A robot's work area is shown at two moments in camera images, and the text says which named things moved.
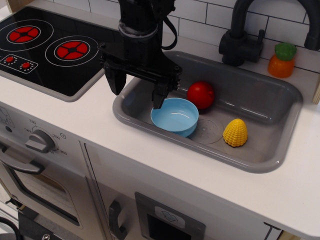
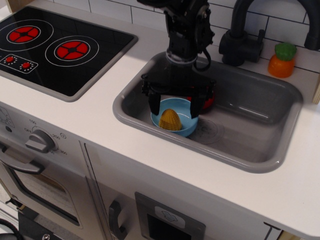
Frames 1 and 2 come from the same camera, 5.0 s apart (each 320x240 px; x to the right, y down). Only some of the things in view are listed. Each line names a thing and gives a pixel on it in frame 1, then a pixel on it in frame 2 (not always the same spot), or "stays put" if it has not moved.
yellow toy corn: [235, 133] -> [170, 120]
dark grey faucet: [236, 48] stays put
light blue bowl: [178, 115] stays put
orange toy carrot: [281, 64] stays put
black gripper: [143, 57] -> [177, 78]
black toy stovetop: [57, 56] stays put
